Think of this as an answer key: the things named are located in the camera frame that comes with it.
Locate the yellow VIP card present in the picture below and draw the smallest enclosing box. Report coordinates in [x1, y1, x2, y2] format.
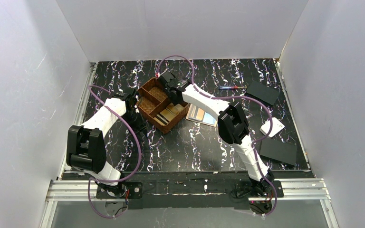
[159, 103, 184, 122]

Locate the brown woven basket card holder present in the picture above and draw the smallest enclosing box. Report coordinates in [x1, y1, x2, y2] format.
[138, 77, 190, 134]

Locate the black striped yellow card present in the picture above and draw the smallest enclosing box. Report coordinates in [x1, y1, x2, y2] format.
[155, 114, 169, 126]

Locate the orange card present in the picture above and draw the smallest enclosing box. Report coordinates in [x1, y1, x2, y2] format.
[191, 107, 205, 122]

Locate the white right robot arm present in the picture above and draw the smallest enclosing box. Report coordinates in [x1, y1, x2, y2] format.
[156, 71, 274, 191]

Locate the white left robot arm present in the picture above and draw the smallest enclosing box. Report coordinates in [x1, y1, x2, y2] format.
[66, 89, 147, 186]

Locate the blue red screwdriver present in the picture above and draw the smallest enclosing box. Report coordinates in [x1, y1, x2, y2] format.
[219, 85, 247, 90]

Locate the black flat box far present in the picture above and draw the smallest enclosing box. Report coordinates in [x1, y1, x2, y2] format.
[245, 82, 280, 105]

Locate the black flat box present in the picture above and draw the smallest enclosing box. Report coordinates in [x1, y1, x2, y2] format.
[259, 138, 297, 166]
[245, 82, 280, 105]

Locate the white small box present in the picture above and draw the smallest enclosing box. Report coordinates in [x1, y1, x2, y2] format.
[260, 117, 285, 138]

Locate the black flat box near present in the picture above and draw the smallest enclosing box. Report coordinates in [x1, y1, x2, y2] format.
[259, 138, 297, 166]

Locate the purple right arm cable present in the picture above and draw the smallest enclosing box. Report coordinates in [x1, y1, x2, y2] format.
[155, 55, 278, 217]

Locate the aluminium frame rail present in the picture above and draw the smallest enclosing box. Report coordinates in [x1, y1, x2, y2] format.
[40, 178, 338, 228]

